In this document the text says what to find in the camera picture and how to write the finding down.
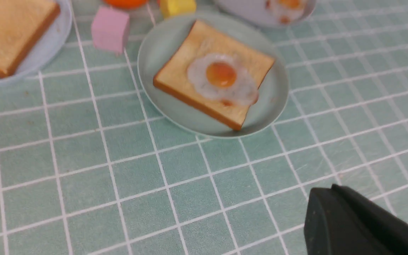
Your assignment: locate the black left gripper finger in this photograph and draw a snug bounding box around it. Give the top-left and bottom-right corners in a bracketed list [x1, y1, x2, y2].
[304, 184, 408, 255]

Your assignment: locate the toast slice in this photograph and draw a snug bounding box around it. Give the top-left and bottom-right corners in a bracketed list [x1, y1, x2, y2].
[153, 19, 275, 131]
[0, 0, 61, 79]

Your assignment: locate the grey plate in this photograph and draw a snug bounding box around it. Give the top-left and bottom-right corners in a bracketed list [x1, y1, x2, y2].
[214, 0, 317, 28]

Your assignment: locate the mint green plate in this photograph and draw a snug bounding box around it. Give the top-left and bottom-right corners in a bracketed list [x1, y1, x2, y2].
[137, 12, 289, 139]

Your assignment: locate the yellow cube block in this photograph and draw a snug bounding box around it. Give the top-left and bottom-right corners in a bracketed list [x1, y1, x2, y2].
[159, 0, 197, 19]

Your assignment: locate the pink cube block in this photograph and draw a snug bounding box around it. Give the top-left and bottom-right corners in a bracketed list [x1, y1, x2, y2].
[91, 5, 131, 55]

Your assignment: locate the orange fruit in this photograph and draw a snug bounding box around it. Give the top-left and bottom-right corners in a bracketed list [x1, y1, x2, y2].
[104, 0, 148, 10]

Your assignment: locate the light blue plate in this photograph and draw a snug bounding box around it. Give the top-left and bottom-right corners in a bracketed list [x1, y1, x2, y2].
[0, 0, 73, 86]

